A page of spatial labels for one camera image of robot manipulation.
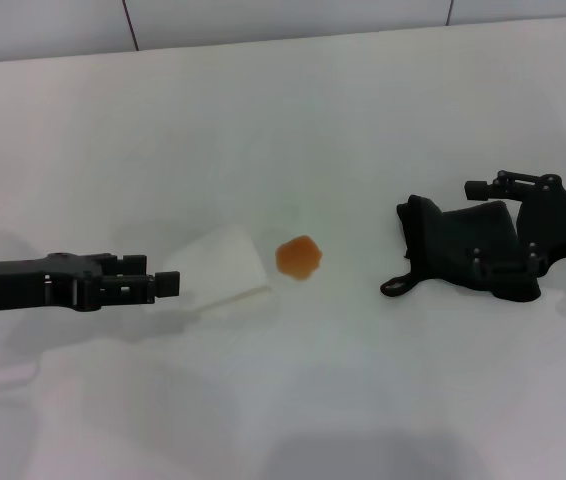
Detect dark blue rag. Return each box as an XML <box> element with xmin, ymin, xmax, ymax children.
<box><xmin>379</xmin><ymin>194</ymin><xmax>544</xmax><ymax>304</ymax></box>

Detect white paper cup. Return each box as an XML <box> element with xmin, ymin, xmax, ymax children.
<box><xmin>161</xmin><ymin>223</ymin><xmax>273</xmax><ymax>315</ymax></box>

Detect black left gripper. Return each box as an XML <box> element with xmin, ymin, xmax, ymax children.
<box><xmin>0</xmin><ymin>252</ymin><xmax>182</xmax><ymax>314</ymax></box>

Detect brown water stain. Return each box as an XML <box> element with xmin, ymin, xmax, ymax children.
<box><xmin>275</xmin><ymin>234</ymin><xmax>325</xmax><ymax>282</ymax></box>

